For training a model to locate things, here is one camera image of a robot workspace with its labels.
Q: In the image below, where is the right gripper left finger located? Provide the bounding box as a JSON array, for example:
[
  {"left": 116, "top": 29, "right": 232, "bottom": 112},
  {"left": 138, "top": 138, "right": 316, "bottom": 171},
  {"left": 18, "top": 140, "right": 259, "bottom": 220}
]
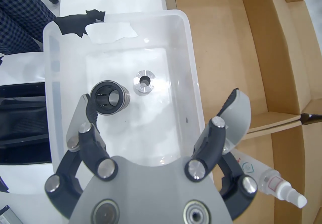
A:
[{"left": 45, "top": 93, "right": 118, "bottom": 220}]

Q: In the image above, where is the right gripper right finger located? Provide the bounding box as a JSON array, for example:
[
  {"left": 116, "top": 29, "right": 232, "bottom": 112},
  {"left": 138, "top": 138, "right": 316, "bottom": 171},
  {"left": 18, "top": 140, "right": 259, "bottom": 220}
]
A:
[{"left": 185, "top": 88, "right": 258, "bottom": 220}]

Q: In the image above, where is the black cylindrical metal bush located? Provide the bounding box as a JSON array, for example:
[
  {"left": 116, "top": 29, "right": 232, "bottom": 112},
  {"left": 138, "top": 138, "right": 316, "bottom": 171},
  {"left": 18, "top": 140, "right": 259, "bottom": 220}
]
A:
[{"left": 90, "top": 80, "right": 131, "bottom": 115}]

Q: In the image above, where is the deep clear plastic tray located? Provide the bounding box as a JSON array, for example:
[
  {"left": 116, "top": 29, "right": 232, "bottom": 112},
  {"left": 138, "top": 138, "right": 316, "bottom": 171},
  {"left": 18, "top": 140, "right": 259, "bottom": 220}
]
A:
[{"left": 42, "top": 9, "right": 212, "bottom": 210}]

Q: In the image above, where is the small clear spray bottle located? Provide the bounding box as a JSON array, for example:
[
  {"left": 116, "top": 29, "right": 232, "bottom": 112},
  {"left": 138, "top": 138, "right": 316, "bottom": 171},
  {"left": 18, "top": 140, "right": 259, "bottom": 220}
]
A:
[{"left": 229, "top": 148, "right": 307, "bottom": 209}]

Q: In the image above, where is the robot body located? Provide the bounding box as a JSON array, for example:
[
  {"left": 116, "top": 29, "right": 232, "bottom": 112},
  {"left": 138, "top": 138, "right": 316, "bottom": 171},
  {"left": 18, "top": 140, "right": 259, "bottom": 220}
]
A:
[{"left": 0, "top": 52, "right": 53, "bottom": 166}]

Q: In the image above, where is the grey flat object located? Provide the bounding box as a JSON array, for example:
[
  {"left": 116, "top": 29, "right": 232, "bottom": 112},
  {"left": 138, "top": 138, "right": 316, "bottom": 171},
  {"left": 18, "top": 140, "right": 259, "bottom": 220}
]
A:
[{"left": 0, "top": 205, "right": 19, "bottom": 224}]

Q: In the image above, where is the black torn tape piece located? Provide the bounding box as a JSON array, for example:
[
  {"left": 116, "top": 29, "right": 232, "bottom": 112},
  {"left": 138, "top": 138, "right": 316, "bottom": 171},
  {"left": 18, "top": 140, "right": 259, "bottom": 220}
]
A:
[{"left": 54, "top": 9, "right": 106, "bottom": 39}]

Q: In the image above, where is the person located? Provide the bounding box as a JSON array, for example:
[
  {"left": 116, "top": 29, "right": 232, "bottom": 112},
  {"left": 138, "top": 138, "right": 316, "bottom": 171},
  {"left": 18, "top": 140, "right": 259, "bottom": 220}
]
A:
[{"left": 0, "top": 0, "right": 57, "bottom": 56}]

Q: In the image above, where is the silver metal ring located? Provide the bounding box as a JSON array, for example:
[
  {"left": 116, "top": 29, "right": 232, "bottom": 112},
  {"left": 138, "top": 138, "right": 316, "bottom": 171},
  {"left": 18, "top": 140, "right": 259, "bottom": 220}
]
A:
[{"left": 133, "top": 69, "right": 155, "bottom": 95}]

